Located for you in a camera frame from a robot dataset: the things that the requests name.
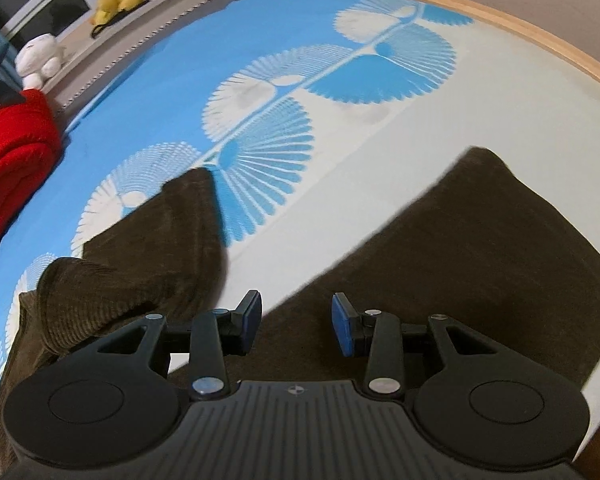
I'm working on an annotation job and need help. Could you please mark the dark brown corduroy pants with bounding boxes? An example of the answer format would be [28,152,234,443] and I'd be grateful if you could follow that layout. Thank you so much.
[0,148,600,479]

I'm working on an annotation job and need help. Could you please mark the blue and white bedsheet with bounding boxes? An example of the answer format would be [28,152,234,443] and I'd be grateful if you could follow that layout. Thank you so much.
[0,0,600,461]

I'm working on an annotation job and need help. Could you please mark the red blanket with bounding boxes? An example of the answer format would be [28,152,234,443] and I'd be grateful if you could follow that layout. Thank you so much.
[0,90,62,243]

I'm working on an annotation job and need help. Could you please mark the grey mattress edge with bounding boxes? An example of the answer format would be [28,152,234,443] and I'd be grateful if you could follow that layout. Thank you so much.
[46,0,239,127]

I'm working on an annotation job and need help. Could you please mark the white plush toy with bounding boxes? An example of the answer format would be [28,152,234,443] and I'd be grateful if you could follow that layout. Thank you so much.
[15,34,64,90]

